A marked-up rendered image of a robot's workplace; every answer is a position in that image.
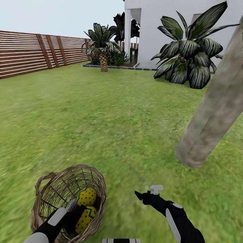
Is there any wicker basket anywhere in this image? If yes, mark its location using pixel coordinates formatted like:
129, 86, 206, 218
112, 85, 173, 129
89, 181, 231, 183
30, 164, 107, 243

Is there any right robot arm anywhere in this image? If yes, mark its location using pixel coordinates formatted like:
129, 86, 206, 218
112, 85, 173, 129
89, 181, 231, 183
135, 185, 205, 243

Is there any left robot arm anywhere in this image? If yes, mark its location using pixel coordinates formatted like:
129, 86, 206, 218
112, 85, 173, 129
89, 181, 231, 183
23, 198, 87, 243

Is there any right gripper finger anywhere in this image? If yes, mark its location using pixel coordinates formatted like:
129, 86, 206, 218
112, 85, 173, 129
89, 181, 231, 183
135, 191, 144, 200

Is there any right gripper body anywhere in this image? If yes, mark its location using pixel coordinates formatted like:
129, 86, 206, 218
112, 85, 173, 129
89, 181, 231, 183
143, 192, 162, 211

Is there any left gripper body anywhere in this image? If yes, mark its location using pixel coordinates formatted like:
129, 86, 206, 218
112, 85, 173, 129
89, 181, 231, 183
65, 205, 84, 234

